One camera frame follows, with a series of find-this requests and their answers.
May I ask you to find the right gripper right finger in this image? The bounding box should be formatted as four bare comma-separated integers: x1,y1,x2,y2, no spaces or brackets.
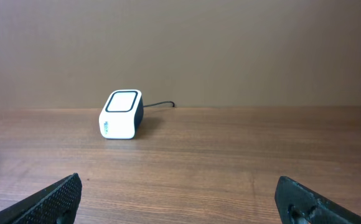
274,176,361,224

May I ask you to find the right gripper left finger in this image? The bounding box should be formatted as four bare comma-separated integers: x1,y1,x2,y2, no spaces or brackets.
0,173,82,224

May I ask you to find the white barcode scanner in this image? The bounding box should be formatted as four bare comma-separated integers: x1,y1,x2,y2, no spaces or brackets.
98,90,144,139

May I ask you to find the black scanner cable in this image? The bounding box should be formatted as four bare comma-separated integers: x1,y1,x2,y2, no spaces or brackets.
143,100,176,108

